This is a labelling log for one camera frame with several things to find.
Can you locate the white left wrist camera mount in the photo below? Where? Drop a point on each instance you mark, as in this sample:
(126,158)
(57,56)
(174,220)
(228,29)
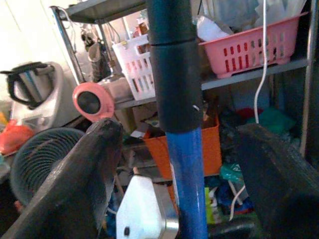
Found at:
(139,204)

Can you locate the grey round floor fan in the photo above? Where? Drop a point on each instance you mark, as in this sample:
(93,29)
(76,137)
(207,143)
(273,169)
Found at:
(37,159)

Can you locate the green plastic bag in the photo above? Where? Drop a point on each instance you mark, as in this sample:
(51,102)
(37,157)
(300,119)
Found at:
(230,173)

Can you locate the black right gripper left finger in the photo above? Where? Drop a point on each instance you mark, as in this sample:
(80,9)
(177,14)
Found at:
(69,189)

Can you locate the grey kitchen appliance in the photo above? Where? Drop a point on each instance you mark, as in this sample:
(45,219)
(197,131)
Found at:
(59,99)

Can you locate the white plastic basket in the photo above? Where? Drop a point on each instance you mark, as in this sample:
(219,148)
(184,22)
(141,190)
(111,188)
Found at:
(124,53)

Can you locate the orange plastic bin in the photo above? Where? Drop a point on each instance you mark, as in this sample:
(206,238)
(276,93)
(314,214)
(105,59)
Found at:
(211,154)

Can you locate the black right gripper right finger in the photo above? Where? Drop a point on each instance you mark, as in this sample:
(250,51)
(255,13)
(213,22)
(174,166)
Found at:
(281,189)

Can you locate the pink plastic basket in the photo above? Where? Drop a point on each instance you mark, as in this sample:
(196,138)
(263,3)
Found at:
(239,42)

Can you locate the red plastic bag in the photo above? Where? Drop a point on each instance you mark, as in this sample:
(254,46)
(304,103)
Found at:
(15,139)

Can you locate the grey metal shelf rack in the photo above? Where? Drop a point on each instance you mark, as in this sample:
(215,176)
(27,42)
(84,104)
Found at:
(224,83)

